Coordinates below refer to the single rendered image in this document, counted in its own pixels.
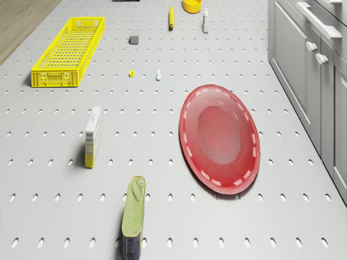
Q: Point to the red plate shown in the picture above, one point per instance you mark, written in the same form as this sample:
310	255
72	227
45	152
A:
219	140

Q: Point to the white bolt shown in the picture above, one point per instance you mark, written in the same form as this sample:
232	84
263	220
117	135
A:
158	75

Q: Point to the small yellow nut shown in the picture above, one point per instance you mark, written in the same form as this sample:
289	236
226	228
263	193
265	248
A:
131	73

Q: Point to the white and yellow box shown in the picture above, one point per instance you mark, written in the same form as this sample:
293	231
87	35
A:
92	138

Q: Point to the flat-sided green can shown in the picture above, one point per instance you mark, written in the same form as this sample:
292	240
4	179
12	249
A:
132	214

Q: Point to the grey cube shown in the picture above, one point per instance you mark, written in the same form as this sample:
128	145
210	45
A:
134	40

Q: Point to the small white bottle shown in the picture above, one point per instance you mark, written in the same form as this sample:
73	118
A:
205	23

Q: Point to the banana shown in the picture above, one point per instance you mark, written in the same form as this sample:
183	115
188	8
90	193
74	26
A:
171	16

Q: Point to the yellow bowl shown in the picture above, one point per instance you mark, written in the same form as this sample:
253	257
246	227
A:
192	6

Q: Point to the yellow basket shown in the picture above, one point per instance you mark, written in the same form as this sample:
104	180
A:
58	80

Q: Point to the white cabinet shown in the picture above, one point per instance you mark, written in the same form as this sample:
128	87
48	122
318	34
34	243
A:
298	54

